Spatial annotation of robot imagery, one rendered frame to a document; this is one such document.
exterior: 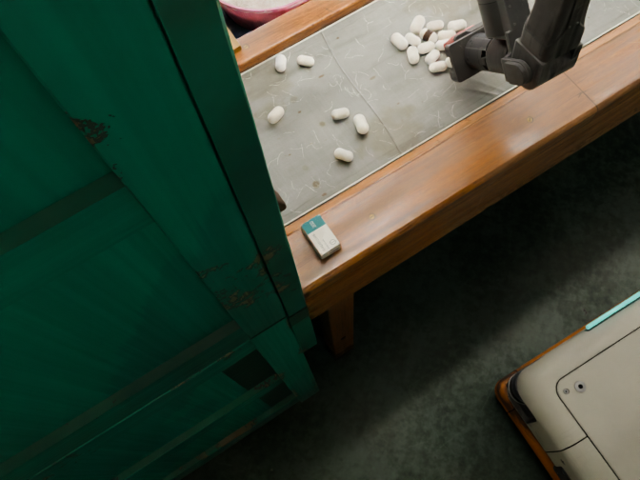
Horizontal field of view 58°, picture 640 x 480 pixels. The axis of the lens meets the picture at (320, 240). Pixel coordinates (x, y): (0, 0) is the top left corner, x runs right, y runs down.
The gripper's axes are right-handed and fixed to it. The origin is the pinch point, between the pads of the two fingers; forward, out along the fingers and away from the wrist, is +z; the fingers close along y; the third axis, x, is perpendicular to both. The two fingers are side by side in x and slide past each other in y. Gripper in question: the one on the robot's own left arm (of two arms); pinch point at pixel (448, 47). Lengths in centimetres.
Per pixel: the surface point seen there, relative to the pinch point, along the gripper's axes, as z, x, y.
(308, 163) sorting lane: -2.7, 5.0, 32.3
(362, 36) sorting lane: 10.2, -6.2, 10.3
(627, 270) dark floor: 14, 88, -42
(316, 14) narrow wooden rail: 13.9, -12.7, 15.7
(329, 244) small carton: -17.6, 12.0, 37.8
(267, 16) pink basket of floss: 20.5, -15.4, 22.7
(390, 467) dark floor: 8, 93, 43
